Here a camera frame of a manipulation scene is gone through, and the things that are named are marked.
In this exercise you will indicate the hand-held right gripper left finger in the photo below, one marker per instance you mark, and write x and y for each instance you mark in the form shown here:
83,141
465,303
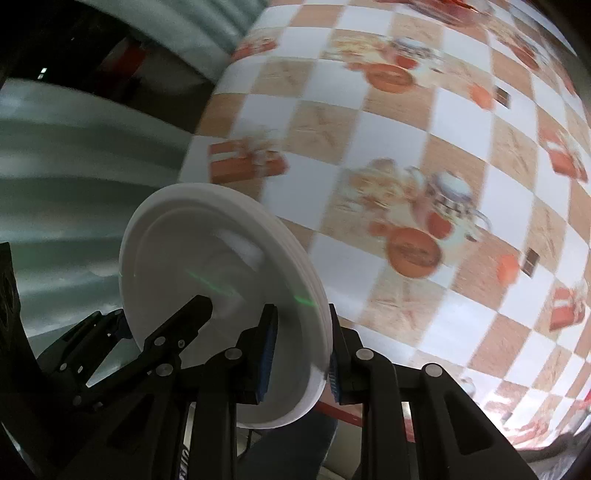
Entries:
267,357

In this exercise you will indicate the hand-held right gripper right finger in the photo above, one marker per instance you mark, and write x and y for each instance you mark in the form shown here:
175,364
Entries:
334,383

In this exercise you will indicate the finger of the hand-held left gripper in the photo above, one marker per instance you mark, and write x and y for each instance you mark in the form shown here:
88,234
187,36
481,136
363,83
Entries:
178,330
123,326

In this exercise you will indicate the person's dark pants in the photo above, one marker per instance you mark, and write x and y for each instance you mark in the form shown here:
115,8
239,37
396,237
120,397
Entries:
286,447

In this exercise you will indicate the teal curtain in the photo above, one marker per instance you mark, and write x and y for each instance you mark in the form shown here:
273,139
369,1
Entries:
69,184

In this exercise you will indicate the checkered printed tablecloth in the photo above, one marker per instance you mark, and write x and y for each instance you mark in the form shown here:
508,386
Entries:
415,138

